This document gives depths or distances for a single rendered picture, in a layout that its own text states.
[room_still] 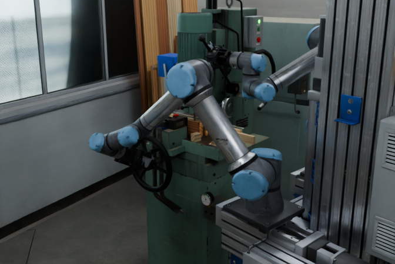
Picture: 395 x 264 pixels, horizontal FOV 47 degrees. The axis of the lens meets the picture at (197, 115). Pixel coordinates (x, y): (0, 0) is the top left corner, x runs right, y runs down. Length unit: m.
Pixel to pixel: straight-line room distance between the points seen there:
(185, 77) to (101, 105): 2.23
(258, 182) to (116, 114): 2.46
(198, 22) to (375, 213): 1.19
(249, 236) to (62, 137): 2.02
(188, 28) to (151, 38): 1.65
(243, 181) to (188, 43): 0.92
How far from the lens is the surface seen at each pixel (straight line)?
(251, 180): 1.54
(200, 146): 2.20
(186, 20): 2.24
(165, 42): 4.07
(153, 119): 1.83
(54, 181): 3.54
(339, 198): 1.73
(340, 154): 1.68
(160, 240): 2.64
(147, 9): 3.84
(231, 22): 2.40
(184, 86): 1.54
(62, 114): 3.45
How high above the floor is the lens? 1.63
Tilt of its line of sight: 16 degrees down
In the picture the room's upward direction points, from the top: straight up
